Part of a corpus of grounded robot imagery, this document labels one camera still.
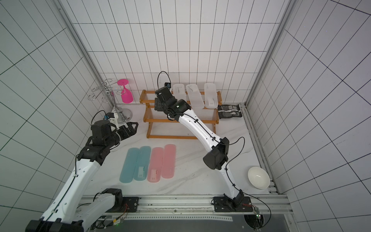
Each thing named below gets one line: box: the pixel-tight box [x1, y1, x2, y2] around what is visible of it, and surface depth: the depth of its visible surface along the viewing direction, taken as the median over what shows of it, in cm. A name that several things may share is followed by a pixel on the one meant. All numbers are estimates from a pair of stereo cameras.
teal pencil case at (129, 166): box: [119, 147, 140, 184], surface depth 88 cm
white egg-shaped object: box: [247, 166, 271, 190], surface depth 80 cm
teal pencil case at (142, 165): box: [133, 145, 152, 182], surface depth 87 cm
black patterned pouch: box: [217, 104, 243, 119], surface depth 115 cm
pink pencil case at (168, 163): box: [161, 144, 177, 179], surface depth 89 cm
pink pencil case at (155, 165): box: [147, 146, 164, 183], surface depth 89 cm
